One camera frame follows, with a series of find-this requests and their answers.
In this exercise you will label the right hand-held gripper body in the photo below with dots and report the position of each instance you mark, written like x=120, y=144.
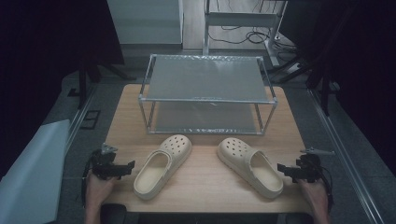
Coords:
x=309, y=168

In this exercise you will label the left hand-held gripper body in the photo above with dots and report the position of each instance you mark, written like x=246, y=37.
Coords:
x=104, y=166

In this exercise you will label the cream clog shoe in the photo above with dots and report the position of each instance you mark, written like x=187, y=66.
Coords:
x=162, y=168
x=249, y=166

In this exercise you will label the two-tier grey shoe rack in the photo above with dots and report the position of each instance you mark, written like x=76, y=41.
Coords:
x=205, y=81

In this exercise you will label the person's left hand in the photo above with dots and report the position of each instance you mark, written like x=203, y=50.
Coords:
x=98, y=188

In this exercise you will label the person's right hand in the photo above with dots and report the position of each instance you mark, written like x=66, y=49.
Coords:
x=316, y=194

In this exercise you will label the white sheet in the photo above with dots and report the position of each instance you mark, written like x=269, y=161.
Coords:
x=34, y=174

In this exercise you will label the black metal stand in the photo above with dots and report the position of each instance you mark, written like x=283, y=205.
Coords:
x=84, y=84
x=325, y=93

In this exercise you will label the dark curtain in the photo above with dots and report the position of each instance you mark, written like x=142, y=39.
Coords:
x=364, y=62
x=40, y=62

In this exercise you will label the white cabinet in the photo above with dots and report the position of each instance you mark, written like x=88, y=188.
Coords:
x=146, y=20

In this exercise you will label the aluminium floor rail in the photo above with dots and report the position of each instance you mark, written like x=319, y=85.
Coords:
x=79, y=119
x=345, y=149

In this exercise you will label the black floor socket frame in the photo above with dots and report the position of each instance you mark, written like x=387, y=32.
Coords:
x=90, y=119

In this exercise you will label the white metal desk frame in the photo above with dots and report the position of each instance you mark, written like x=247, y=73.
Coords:
x=239, y=19

